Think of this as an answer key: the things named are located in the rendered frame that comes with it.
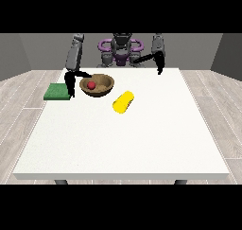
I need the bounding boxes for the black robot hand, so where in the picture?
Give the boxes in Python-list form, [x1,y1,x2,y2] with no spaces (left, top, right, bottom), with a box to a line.
[131,50,166,76]
[63,70,93,98]

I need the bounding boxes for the brown wooden bowl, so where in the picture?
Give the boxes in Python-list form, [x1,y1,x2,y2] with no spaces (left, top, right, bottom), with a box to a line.
[78,73,115,98]

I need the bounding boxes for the grey robot trunk purple rings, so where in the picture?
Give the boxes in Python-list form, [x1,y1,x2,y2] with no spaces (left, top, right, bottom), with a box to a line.
[95,32,147,69]

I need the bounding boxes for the green square pad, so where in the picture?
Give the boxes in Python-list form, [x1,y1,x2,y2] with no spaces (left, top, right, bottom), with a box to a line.
[43,82,72,101]

